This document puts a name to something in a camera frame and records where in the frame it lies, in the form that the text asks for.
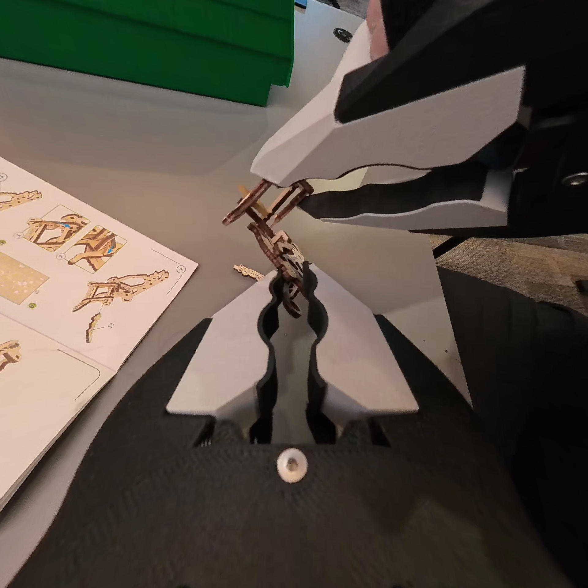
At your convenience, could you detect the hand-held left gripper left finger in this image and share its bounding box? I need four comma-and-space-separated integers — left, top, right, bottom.
164, 269, 283, 445

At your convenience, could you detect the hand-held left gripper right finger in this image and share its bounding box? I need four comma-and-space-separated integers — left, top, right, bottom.
300, 263, 420, 445

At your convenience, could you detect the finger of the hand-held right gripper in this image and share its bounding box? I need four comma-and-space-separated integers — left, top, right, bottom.
299, 163, 513, 231
250, 21, 526, 189

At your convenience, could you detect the wooden model side frame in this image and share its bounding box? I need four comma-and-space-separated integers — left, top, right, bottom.
223, 195, 318, 319

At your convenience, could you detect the person's right hand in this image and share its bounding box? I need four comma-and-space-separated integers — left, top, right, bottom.
367, 0, 392, 61

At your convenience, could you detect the open assembly instruction booklet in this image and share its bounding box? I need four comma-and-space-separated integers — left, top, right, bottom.
0, 156, 199, 511

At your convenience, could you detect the green plastic bin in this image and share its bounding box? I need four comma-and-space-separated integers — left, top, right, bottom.
0, 0, 295, 107

